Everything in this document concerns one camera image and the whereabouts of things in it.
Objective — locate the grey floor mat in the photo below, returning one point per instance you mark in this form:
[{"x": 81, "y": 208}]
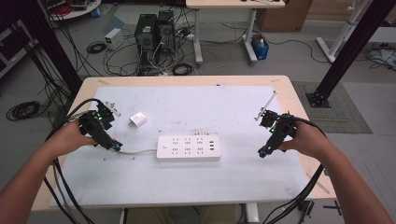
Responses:
[{"x": 342, "y": 115}]

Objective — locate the white-legged wooden desk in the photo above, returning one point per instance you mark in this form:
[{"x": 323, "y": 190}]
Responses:
[{"x": 230, "y": 3}]

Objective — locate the black table clamp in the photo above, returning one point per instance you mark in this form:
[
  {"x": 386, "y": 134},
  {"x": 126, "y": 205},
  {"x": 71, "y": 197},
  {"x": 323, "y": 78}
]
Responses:
[{"x": 306, "y": 208}]

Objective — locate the white power supply box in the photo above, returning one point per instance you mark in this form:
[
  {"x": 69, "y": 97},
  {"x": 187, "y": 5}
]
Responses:
[{"x": 113, "y": 38}]

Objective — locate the round white table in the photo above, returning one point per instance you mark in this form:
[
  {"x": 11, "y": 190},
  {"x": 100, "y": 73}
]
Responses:
[{"x": 77, "y": 11}]

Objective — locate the white table mat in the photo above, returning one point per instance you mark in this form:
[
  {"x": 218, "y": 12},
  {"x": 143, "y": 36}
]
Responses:
[{"x": 193, "y": 183}]

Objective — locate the black metal frame post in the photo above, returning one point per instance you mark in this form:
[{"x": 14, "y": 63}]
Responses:
[
  {"x": 351, "y": 46},
  {"x": 46, "y": 40}
]

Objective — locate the brown cardboard box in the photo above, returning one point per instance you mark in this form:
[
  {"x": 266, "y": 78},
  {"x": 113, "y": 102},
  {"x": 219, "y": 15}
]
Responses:
[{"x": 283, "y": 15}]

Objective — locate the white charger adapter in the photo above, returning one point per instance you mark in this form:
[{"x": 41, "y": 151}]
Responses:
[{"x": 138, "y": 119}]

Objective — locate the black computer tower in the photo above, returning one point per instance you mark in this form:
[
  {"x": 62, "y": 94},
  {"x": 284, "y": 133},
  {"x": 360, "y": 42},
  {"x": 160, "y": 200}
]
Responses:
[
  {"x": 145, "y": 34},
  {"x": 166, "y": 31}
]

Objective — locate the white power strip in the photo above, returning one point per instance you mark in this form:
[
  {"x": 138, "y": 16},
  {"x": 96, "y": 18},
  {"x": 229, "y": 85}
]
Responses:
[{"x": 188, "y": 148}]

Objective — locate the white metal stand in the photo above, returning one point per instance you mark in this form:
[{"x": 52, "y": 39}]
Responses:
[{"x": 341, "y": 34}]

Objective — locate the person's left hand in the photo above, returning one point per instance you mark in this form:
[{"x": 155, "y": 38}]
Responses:
[{"x": 67, "y": 138}]

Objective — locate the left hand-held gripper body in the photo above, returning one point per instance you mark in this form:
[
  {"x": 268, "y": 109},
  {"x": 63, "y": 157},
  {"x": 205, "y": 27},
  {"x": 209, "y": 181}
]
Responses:
[{"x": 95, "y": 126}]

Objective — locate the person's right hand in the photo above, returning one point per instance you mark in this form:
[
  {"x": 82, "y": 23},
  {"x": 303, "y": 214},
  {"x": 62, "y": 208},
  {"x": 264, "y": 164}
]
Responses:
[{"x": 308, "y": 141}]

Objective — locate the white table leg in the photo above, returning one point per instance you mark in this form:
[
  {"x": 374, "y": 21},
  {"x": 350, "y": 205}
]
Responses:
[{"x": 252, "y": 213}]

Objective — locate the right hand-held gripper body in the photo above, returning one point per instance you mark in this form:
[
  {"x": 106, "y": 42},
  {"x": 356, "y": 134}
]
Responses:
[{"x": 281, "y": 129}]

